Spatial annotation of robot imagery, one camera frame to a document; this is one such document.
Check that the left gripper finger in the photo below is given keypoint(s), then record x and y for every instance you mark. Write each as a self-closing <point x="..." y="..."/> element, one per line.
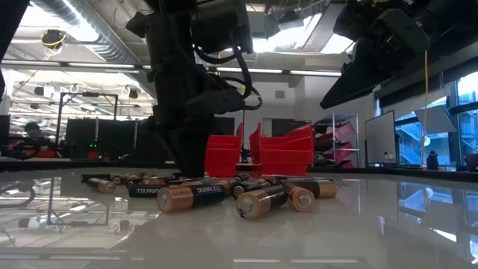
<point x="190" y="149"/>

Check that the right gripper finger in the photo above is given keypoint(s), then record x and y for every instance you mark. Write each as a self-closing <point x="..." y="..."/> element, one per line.
<point x="362" y="71"/>

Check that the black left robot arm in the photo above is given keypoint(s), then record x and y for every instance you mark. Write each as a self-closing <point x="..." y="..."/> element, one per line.
<point x="9" y="22"/>

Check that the red plastic bin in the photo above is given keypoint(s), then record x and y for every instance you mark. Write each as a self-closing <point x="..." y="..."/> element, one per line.
<point x="287" y="153"/>
<point x="224" y="153"/>

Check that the ceiling light strip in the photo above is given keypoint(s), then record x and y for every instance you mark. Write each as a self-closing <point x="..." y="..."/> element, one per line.
<point x="313" y="73"/>
<point x="101" y="65"/>

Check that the red shelf bin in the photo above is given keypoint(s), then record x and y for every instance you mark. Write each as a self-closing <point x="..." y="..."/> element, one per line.
<point x="345" y="151"/>
<point x="345" y="131"/>

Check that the whiteboard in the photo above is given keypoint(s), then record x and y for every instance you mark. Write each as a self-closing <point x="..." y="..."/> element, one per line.
<point x="381" y="138"/>

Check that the metal shelf rack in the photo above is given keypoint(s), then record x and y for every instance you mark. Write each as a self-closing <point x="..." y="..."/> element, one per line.
<point x="333" y="142"/>

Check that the black partition panels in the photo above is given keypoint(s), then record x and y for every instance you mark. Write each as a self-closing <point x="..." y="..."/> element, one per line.
<point x="112" y="138"/>

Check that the white hanging panel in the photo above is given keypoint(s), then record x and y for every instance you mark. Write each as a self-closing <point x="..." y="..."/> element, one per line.
<point x="437" y="120"/>

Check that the black bottle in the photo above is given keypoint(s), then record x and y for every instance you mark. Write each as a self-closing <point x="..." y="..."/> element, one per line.
<point x="432" y="161"/>

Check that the person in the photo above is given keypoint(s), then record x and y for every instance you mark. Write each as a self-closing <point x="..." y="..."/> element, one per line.
<point x="31" y="129"/>

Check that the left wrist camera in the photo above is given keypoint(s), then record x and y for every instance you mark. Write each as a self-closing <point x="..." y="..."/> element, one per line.
<point x="224" y="26"/>

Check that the silver ceiling duct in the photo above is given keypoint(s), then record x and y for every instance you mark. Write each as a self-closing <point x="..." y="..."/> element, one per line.
<point x="108" y="48"/>

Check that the grey wall vent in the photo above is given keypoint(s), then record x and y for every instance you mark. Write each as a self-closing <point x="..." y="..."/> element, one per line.
<point x="280" y="94"/>

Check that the black metal rig frame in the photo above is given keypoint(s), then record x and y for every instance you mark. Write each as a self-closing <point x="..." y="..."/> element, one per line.
<point x="89" y="94"/>

